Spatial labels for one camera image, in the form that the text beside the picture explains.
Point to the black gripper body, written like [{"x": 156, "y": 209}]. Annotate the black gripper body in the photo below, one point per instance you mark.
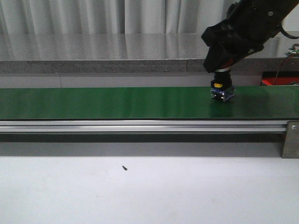
[{"x": 240, "y": 34}]

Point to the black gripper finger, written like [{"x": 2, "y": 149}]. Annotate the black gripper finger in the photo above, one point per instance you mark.
[{"x": 219, "y": 56}]

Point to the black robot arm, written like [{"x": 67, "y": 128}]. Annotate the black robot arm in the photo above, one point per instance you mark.
[{"x": 280, "y": 7}]

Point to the small green circuit board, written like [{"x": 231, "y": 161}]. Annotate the small green circuit board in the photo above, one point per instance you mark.
[{"x": 293, "y": 51}]

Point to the green conveyor belt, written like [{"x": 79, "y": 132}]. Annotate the green conveyor belt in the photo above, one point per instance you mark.
[{"x": 250, "y": 102}]

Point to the grey stone counter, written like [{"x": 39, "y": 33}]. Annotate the grey stone counter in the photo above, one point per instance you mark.
[{"x": 101, "y": 53}]

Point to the grey pleated curtain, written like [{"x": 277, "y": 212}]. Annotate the grey pleated curtain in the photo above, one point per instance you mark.
[{"x": 109, "y": 16}]

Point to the metal conveyor support bracket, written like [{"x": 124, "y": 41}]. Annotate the metal conveyor support bracket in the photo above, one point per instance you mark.
[{"x": 291, "y": 144}]

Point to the aluminium conveyor side rail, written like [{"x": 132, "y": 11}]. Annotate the aluminium conveyor side rail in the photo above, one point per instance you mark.
[{"x": 46, "y": 126}]

